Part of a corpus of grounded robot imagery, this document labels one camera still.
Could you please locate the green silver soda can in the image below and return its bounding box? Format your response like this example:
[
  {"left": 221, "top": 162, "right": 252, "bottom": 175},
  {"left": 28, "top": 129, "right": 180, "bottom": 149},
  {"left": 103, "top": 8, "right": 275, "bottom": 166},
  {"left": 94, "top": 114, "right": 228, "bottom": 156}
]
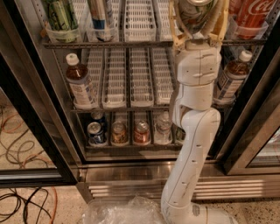
[{"left": 175, "top": 127, "right": 186, "bottom": 144}]

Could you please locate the black floor cable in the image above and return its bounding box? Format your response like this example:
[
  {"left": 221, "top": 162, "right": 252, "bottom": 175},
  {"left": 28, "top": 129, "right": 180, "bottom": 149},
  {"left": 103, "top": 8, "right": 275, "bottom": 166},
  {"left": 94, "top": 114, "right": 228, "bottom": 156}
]
[{"left": 0, "top": 186, "right": 53, "bottom": 224}]

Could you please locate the red soda can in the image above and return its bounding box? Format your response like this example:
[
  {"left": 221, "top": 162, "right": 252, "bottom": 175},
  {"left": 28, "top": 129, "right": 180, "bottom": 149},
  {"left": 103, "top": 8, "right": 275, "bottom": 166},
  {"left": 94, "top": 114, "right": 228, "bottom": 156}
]
[{"left": 134, "top": 121, "right": 150, "bottom": 144}]

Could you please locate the brown gold soda can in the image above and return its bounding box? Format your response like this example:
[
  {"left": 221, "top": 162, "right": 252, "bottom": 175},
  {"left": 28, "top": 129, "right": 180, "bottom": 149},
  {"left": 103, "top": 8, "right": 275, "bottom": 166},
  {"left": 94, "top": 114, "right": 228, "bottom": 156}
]
[{"left": 112, "top": 121, "right": 127, "bottom": 144}]

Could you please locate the green tall can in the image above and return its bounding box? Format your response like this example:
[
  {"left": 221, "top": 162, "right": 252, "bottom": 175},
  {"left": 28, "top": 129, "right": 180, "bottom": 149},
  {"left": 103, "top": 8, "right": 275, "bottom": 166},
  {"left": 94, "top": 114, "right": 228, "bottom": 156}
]
[{"left": 42, "top": 0, "right": 78, "bottom": 43}]

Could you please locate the blue pepsi can front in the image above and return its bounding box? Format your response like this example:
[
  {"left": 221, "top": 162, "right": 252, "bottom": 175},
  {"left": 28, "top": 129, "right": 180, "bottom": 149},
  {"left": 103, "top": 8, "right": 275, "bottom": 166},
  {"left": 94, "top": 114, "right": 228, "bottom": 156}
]
[{"left": 87, "top": 122, "right": 106, "bottom": 144}]

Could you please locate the clear water bottle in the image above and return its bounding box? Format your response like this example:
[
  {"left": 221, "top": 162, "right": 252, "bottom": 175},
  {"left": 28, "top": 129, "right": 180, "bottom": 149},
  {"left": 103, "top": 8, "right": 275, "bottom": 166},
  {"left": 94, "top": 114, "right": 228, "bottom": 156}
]
[{"left": 154, "top": 111, "right": 172, "bottom": 145}]

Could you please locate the clear plastic bin with bag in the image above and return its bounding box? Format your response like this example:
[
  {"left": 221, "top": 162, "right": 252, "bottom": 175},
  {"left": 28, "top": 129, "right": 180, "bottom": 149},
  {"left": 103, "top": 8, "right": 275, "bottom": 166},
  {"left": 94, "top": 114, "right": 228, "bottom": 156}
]
[{"left": 82, "top": 196, "right": 165, "bottom": 224}]

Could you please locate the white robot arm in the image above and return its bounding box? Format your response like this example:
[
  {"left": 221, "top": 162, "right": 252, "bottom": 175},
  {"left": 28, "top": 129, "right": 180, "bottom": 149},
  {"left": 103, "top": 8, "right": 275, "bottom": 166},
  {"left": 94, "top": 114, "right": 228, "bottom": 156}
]
[{"left": 161, "top": 0, "right": 238, "bottom": 224}]

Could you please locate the blue can behind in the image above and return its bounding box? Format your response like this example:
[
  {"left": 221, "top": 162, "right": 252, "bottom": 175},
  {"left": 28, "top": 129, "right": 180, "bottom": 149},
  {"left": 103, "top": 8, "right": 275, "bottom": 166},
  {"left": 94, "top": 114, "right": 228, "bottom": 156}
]
[{"left": 91, "top": 111, "right": 106, "bottom": 123}]

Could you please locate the top wire shelf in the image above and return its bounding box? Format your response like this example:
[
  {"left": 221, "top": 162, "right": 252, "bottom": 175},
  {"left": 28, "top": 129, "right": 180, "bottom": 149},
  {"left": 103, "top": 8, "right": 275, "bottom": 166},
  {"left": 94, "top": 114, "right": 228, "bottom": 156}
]
[{"left": 43, "top": 39, "right": 266, "bottom": 49}]

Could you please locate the tea bottle white cap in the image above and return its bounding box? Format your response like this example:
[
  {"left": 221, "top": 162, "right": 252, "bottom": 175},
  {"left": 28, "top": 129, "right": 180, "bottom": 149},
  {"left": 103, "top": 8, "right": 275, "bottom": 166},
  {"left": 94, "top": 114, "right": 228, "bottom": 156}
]
[
  {"left": 66, "top": 53, "right": 96, "bottom": 109},
  {"left": 213, "top": 50, "right": 254, "bottom": 104}
]

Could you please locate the middle wire shelf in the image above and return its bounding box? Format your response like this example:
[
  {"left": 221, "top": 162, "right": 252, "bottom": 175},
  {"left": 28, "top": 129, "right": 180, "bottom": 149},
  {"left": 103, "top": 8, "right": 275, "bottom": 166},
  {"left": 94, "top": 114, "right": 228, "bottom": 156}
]
[{"left": 71, "top": 104, "right": 232, "bottom": 113}]

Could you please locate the left tea bottle white cap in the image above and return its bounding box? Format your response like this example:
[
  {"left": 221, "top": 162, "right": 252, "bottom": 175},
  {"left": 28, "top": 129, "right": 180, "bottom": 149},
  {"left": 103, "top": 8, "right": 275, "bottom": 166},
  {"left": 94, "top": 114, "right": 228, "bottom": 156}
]
[{"left": 66, "top": 53, "right": 96, "bottom": 109}]

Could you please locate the open fridge glass door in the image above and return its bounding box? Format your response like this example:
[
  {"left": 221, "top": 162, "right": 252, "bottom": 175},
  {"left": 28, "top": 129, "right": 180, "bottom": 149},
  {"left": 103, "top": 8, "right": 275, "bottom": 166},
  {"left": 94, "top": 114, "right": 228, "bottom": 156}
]
[{"left": 0, "top": 0, "right": 80, "bottom": 187}]

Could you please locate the orange floor cable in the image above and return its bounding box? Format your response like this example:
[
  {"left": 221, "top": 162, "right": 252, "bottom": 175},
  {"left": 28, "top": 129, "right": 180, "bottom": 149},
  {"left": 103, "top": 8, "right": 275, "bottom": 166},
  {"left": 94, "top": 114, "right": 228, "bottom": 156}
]
[{"left": 0, "top": 106, "right": 58, "bottom": 224}]

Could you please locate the wire shelf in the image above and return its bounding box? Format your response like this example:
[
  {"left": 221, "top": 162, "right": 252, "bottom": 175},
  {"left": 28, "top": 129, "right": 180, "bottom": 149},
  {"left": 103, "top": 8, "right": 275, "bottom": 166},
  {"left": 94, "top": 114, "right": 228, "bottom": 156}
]
[
  {"left": 43, "top": 39, "right": 266, "bottom": 49},
  {"left": 71, "top": 104, "right": 232, "bottom": 113}
]

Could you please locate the red coca-cola can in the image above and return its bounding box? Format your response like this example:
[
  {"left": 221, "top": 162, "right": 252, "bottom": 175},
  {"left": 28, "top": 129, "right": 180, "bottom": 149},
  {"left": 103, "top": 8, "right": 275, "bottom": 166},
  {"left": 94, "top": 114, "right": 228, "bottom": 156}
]
[{"left": 227, "top": 0, "right": 276, "bottom": 39}]

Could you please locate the right fridge glass door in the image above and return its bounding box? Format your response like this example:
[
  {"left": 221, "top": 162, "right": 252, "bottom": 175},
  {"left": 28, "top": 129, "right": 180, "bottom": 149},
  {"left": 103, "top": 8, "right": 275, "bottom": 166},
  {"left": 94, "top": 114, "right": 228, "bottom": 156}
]
[{"left": 224, "top": 55, "right": 280, "bottom": 175}]

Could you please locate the right tea bottle white cap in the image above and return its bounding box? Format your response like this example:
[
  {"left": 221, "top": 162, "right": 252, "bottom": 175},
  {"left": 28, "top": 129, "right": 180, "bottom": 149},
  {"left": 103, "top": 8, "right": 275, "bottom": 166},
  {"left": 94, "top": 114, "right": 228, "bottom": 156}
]
[{"left": 213, "top": 50, "right": 254, "bottom": 104}]

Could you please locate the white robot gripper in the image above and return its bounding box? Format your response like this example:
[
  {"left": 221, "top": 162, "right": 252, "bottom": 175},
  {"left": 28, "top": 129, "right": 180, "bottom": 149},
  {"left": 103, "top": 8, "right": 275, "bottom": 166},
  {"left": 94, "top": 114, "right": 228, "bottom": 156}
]
[{"left": 169, "top": 0, "right": 229, "bottom": 86}]

